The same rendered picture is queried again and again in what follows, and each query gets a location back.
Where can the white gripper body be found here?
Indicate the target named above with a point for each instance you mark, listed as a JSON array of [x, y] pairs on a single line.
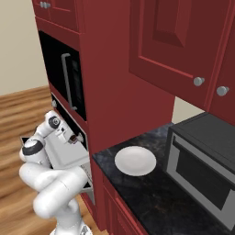
[[63, 135]]

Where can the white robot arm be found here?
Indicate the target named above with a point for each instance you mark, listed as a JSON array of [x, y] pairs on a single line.
[[53, 189]]

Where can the grey oven door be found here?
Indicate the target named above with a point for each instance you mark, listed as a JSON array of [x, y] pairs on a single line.
[[65, 154]]

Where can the silver oven knob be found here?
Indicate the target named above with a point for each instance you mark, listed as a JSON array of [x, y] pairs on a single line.
[[54, 103]]

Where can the white round plate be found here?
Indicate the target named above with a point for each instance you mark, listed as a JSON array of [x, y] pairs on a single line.
[[135, 160]]

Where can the red small cupboard door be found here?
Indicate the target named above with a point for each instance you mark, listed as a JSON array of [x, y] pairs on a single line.
[[61, 12]]

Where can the black and silver toaster oven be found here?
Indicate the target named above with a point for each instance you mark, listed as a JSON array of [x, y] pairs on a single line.
[[202, 165]]

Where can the red tall cabinet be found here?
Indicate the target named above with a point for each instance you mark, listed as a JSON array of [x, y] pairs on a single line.
[[122, 91]]

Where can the black built-in microwave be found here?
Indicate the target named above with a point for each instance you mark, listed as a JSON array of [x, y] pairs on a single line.
[[52, 61]]

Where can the red base cupboards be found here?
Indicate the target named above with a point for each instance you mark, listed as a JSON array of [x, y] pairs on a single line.
[[119, 211]]

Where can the silver round cupboard knob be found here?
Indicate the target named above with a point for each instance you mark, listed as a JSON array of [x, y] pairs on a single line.
[[198, 81], [42, 4], [222, 90], [47, 5]]

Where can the red wall cupboard door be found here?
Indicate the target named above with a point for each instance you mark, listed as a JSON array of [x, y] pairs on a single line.
[[171, 39], [225, 76]]

